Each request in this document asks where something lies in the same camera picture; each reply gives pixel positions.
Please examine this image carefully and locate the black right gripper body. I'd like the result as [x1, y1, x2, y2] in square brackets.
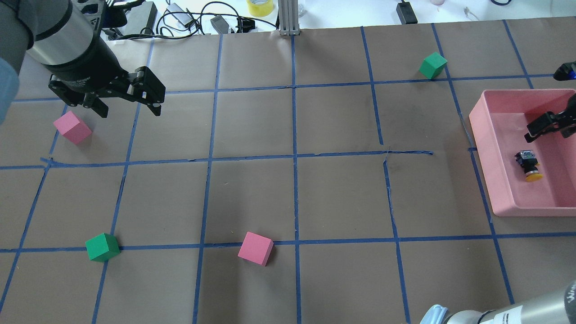
[560, 94, 576, 138]

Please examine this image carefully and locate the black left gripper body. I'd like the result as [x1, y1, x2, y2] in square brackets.
[43, 31, 131, 101]

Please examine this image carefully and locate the yellow push button switch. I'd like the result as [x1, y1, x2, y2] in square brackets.
[514, 150, 543, 182]

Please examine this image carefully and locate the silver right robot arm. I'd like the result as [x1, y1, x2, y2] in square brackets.
[422, 89, 575, 324]

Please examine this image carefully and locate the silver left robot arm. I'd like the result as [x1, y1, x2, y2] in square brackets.
[0, 0, 166, 121]

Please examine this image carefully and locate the pink foam cube far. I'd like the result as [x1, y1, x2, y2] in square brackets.
[53, 111, 93, 145]

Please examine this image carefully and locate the pink foam cube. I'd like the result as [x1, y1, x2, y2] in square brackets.
[237, 231, 274, 266]
[53, 111, 93, 145]

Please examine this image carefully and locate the pink plastic tray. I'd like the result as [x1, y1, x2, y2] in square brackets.
[469, 89, 576, 217]

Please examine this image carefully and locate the black power adapter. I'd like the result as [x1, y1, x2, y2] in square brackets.
[121, 1, 157, 35]

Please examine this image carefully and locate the green foam cube near tray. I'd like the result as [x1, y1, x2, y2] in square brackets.
[419, 52, 448, 80]

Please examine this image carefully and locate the yellow tape roll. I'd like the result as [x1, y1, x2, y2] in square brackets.
[246, 0, 274, 17]

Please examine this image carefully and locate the green foam cube near base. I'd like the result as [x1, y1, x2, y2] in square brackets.
[85, 233, 121, 262]

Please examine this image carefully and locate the pink foam cube centre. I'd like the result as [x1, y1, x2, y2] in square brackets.
[237, 231, 274, 266]

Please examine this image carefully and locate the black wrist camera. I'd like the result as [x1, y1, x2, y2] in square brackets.
[553, 61, 576, 81]

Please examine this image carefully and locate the aluminium frame post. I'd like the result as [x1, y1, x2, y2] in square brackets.
[278, 0, 300, 36]

